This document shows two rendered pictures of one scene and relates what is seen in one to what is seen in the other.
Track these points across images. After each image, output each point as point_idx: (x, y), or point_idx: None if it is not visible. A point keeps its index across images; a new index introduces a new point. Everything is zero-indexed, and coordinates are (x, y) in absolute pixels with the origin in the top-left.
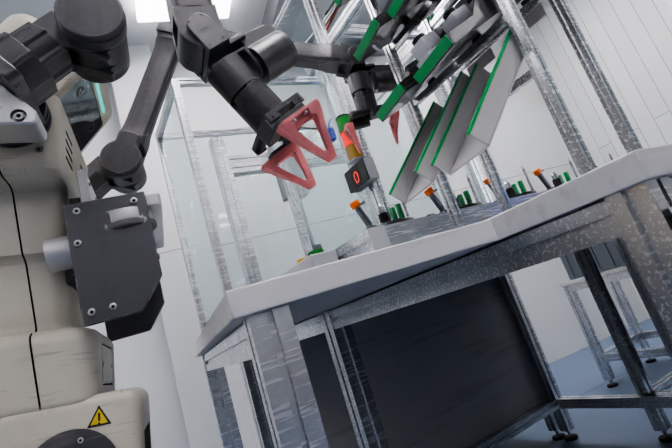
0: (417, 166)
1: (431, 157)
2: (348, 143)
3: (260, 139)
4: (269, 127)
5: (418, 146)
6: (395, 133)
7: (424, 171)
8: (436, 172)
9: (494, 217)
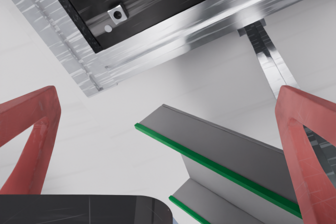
0: (175, 203)
1: (204, 206)
2: None
3: None
4: None
5: (252, 173)
6: (286, 161)
7: (183, 193)
8: (201, 185)
9: (173, 217)
